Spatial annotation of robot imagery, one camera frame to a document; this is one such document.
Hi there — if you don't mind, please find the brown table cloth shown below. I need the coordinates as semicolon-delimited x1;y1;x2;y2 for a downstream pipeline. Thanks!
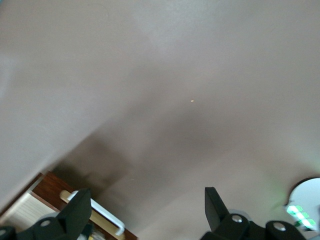
0;0;320;240

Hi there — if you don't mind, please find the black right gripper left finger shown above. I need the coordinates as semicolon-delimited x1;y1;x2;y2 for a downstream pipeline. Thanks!
18;187;92;240

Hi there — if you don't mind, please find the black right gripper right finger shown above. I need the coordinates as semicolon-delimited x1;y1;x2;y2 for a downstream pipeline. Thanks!
201;187;252;240

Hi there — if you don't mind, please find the wooden drawer with white handle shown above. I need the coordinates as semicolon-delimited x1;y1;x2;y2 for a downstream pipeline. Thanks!
0;170;139;240

